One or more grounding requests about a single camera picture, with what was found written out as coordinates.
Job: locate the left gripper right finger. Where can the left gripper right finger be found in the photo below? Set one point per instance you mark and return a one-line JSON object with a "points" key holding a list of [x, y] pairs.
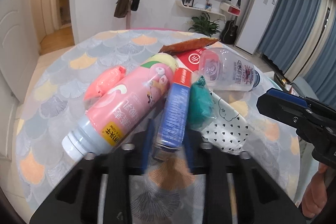
{"points": [[259, 199]]}

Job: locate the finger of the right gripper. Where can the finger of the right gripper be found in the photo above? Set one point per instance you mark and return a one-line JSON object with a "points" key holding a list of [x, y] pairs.
{"points": [[286, 108]]}

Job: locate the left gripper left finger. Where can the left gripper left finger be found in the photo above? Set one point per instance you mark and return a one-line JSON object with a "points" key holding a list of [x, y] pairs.
{"points": [[97, 189]]}

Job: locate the pink yogurt bottle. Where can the pink yogurt bottle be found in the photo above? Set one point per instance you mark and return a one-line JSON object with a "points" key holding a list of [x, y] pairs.
{"points": [[109, 120]]}

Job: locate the clear plastic water bottle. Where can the clear plastic water bottle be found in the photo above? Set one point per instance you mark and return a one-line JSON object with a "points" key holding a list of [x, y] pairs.
{"points": [[223, 69]]}

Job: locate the blue toothpaste box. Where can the blue toothpaste box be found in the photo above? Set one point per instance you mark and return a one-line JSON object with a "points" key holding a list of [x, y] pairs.
{"points": [[171, 129]]}

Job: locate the right hand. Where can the right hand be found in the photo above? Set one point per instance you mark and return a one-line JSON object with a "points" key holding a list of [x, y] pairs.
{"points": [[315, 196]]}

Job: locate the dark bowl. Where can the dark bowl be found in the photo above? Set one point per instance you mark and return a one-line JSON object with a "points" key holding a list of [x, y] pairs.
{"points": [[280, 80]]}

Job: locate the white polka dot wrapper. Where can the white polka dot wrapper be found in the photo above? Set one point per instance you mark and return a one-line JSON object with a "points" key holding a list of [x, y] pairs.
{"points": [[229, 130]]}

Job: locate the teal crumpled packet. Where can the teal crumpled packet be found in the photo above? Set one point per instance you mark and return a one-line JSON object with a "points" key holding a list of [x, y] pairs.
{"points": [[201, 106]]}

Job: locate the black guitar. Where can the black guitar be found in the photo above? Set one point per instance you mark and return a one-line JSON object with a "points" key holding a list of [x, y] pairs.
{"points": [[229, 33]]}

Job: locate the white refrigerator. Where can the white refrigerator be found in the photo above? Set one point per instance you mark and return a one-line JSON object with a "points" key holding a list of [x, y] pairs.
{"points": [[254, 24]]}

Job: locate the scallop pattern tablecloth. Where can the scallop pattern tablecloth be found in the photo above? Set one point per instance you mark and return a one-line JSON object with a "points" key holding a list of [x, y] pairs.
{"points": [[55, 104]]}

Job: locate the blue curtain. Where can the blue curtain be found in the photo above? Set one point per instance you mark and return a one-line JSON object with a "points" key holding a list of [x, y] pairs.
{"points": [[300, 42]]}

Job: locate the pink tissue packet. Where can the pink tissue packet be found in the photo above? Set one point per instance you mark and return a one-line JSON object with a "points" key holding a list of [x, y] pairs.
{"points": [[105, 82]]}

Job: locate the brown paper wrapper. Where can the brown paper wrapper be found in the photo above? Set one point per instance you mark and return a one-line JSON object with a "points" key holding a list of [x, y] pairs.
{"points": [[188, 45]]}

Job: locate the red white box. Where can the red white box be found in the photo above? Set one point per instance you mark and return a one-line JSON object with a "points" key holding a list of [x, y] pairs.
{"points": [[189, 59]]}

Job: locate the green potted plant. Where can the green potted plant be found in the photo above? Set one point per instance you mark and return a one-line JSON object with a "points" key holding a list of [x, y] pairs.
{"points": [[204, 25]]}

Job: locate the white door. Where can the white door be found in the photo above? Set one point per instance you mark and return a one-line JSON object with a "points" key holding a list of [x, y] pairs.
{"points": [[19, 54]]}

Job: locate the brown handbag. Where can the brown handbag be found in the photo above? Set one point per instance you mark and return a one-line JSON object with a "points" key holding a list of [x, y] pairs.
{"points": [[121, 8]]}

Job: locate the butterfly picture frame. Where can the butterfly picture frame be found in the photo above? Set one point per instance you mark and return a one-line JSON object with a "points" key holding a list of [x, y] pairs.
{"points": [[188, 3]]}

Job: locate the white wall shelf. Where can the white wall shelf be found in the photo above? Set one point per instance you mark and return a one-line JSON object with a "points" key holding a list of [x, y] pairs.
{"points": [[180, 4]]}

